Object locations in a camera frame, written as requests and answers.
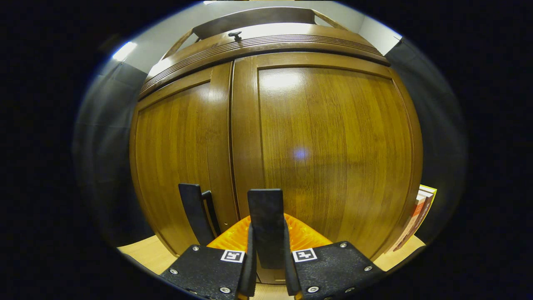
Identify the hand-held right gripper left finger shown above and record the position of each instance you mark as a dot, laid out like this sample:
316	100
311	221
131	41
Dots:
200	271

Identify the beige thick book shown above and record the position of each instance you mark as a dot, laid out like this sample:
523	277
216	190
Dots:
406	233

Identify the maroon thick book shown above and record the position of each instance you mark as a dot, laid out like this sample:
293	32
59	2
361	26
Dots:
418	216

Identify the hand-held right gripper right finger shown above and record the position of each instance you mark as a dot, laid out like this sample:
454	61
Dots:
333	271

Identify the wooden cabinet door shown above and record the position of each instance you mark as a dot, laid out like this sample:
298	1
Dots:
333	146
179	141

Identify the black drawer knob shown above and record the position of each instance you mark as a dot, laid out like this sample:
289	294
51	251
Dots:
235	36

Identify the small ceiling light panel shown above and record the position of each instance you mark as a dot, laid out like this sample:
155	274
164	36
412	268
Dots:
124	51

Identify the wooden double-door shoe cabinet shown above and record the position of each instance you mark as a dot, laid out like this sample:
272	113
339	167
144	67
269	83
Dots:
266	46

